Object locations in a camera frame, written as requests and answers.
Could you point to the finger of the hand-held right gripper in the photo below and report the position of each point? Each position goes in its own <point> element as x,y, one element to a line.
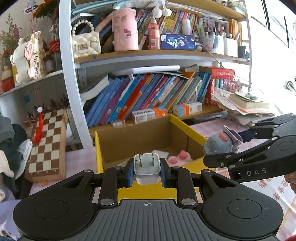
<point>277,126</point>
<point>254,155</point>

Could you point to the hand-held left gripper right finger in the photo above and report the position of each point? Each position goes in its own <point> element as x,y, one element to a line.
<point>163,176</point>

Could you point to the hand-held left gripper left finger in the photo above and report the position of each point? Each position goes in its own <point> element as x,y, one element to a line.
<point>131,176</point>

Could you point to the small white cube charger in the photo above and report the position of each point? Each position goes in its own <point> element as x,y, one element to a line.
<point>146,166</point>

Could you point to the pink plush paw toy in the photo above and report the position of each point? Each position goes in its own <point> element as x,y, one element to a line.
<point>182,156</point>

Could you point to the small grey purple plush toy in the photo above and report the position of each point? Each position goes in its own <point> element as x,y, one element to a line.
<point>219,143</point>

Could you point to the yellow cardboard box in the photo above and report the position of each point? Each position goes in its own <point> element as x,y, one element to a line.
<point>143,139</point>

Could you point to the person's right hand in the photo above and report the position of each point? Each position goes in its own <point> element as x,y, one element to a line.
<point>291,182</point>

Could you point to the pink checked tablecloth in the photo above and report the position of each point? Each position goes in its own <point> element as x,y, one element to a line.
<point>261,192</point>

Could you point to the thick green cover book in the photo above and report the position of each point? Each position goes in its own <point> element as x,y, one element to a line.
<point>254,105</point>

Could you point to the messy stack of papers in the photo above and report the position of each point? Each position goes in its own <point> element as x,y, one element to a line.
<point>242,113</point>

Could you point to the small white eraser box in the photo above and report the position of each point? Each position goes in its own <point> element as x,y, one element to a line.
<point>118,123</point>

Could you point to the pink bead flower ornament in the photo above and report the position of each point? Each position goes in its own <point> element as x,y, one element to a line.
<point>234,85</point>

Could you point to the white carton blue print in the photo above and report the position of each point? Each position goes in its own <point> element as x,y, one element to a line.
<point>143,117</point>

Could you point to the small orange carton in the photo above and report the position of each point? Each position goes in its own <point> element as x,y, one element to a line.
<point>160,112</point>

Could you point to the red fuzzy clothing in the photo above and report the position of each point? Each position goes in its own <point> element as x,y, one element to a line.
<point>288,238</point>

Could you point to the orange white carton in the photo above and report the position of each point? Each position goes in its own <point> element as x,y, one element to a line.
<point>187,109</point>

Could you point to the red thick dictionary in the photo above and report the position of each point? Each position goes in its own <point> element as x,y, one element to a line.
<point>219,73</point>

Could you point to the row of colourful books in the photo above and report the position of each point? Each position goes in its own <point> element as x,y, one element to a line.
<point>129,97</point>

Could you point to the small black box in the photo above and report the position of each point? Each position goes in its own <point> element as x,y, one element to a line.
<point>242,52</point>

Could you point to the wooden chessboard box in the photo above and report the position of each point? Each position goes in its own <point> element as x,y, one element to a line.
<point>48,148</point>

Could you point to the white pen holder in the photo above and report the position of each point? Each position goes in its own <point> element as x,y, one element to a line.
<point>230,47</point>
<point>214,46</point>

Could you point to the open white book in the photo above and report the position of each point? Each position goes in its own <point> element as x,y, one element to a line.
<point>94,90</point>

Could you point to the row of yellow books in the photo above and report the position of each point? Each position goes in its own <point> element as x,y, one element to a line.
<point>234,30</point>

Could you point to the white cloth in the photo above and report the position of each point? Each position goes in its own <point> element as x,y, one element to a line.
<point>25,155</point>

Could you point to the bundle of pens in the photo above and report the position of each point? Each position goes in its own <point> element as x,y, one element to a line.
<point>215,30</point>

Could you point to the dark green garment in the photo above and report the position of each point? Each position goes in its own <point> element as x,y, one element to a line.
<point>16,139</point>

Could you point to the white wooden bookshelf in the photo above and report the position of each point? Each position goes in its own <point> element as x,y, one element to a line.
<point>69,69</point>

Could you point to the lavender cloth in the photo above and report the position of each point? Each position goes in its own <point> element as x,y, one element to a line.
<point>9,215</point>

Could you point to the smartphone with lit screen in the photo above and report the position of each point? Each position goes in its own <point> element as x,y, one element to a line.
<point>178,41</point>

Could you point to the white bottle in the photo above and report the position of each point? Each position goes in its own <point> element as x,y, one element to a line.
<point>187,27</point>

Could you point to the grey garment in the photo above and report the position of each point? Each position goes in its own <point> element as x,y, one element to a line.
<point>4,126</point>

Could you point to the white quilted handbag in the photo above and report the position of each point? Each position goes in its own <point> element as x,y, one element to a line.
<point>85,46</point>

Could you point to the brown glass bottle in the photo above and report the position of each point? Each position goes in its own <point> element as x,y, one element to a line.
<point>49,63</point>

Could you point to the orange pink bottle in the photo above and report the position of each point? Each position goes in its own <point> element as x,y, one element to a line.
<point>153,34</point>

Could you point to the pink cylindrical container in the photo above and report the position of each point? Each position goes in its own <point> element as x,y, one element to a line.
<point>124,30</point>

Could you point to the row of slim paperback books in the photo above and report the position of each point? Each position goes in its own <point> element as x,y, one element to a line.
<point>175,20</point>

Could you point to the red white doll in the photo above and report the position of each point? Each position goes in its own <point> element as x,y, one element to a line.
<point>7,83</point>

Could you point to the white pink cat ornament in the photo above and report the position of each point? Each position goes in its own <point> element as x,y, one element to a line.
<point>23,60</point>

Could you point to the white pompom ornament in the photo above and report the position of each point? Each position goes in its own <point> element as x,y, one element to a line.
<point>157,11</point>

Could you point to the dried flowers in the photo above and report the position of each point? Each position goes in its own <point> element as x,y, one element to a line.
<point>11,39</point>

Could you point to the wall poster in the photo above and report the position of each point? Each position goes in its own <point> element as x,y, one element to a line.
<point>276,20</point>

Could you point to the white framed wall picture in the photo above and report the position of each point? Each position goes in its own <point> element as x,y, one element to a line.
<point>259,11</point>

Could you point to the grey wall shelf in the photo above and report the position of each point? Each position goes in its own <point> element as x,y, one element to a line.
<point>23,97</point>

